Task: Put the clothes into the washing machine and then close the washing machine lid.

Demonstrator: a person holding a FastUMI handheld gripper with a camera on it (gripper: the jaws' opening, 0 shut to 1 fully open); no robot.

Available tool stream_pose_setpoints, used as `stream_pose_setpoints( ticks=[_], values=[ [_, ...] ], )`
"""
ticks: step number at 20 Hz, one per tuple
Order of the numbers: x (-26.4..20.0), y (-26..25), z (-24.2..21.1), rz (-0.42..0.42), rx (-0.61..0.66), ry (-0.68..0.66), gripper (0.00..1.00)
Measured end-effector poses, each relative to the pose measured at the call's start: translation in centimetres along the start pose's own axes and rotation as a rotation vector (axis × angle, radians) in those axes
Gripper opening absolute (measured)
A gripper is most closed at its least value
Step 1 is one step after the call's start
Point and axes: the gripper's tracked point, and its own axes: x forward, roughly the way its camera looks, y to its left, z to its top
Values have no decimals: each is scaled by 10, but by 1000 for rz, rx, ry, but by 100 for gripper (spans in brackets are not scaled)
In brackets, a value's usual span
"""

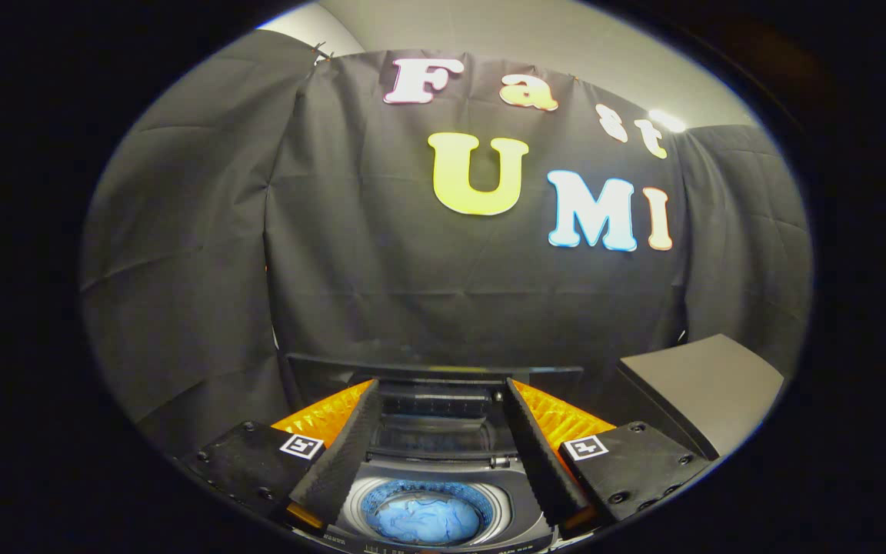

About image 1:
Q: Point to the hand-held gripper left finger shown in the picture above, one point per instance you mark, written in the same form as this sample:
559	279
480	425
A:
343	454

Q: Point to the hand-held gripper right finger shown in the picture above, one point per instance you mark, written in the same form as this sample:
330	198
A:
539	454

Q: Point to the dark grey washing machine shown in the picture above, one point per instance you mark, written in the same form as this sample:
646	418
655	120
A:
512	508

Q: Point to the dark washing machine lid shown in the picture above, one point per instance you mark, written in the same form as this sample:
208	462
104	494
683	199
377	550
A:
435	400

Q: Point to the light blue polo shirt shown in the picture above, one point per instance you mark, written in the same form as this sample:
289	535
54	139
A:
428	519

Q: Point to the black side table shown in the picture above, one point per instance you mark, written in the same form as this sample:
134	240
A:
712	385

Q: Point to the black backdrop cloth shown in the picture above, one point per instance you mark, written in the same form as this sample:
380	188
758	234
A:
374	261

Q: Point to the ceiling light panel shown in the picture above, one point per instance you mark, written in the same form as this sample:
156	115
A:
666	121

